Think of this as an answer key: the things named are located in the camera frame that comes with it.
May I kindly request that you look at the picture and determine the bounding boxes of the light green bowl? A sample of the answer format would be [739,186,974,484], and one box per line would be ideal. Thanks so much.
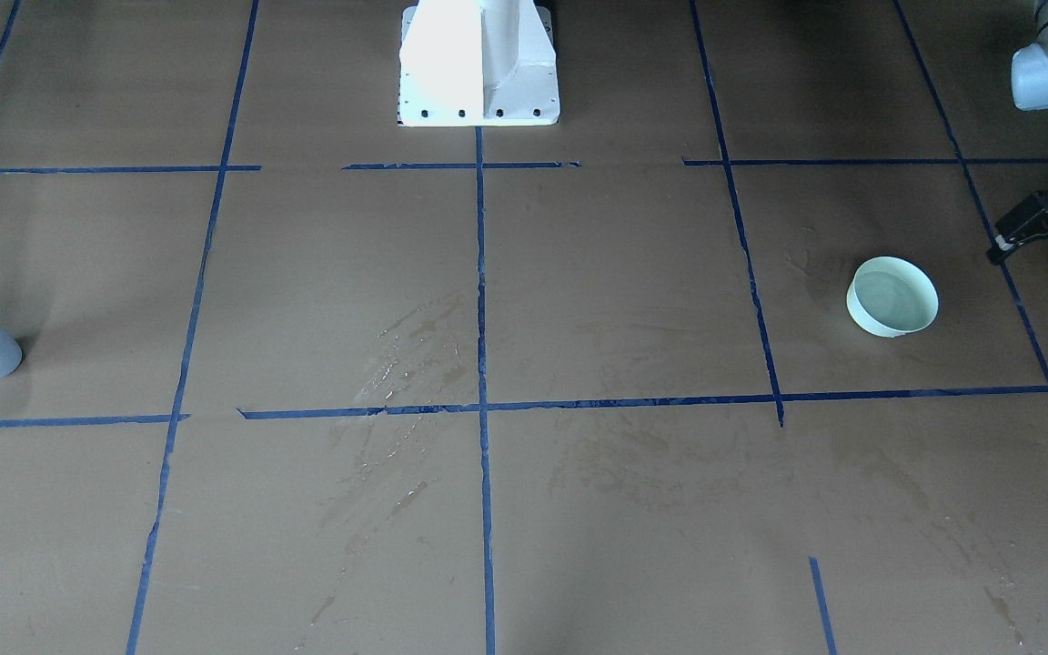
[845,257,940,339]

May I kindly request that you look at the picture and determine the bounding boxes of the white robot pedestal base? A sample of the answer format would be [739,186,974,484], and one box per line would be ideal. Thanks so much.
[397,1,561,127]

